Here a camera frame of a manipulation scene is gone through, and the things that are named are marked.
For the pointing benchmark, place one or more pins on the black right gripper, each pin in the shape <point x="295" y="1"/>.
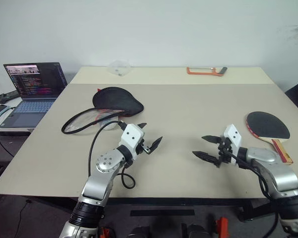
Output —
<point x="224" y="151"/>

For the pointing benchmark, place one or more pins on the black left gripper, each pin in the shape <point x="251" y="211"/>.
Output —
<point x="141" y="148"/>

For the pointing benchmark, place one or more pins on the black racket cover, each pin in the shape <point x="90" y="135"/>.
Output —
<point x="114" y="99"/>

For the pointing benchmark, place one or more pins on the table tennis paddle black rubber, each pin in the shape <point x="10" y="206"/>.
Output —
<point x="265" y="125"/>

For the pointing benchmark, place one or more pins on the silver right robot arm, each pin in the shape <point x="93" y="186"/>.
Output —
<point x="275" y="168"/>

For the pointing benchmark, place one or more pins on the clear plastic container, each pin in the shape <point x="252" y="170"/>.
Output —
<point x="119" y="68"/>

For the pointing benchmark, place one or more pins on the dark rounded shape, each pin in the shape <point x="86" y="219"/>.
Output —
<point x="195" y="230"/>

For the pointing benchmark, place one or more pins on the open grey laptop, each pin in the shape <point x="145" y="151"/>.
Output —
<point x="34" y="79"/>

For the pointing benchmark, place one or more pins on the black handheld controller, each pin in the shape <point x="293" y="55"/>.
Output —
<point x="7" y="96"/>

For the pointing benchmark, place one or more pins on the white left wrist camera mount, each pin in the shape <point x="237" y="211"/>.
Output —
<point x="131" y="135"/>

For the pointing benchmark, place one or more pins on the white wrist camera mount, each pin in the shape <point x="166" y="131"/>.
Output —
<point x="233" y="136"/>
<point x="131" y="135"/>

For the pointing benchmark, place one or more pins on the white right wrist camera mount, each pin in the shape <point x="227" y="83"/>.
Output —
<point x="233" y="136"/>

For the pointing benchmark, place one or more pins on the black table frame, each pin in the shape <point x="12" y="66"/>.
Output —
<point x="164" y="201"/>

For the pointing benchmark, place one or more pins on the orange hacksaw frame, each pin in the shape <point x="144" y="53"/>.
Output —
<point x="201" y="73"/>

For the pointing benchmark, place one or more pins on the red black bracket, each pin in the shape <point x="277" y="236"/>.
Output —
<point x="223" y="226"/>
<point x="104" y="233"/>

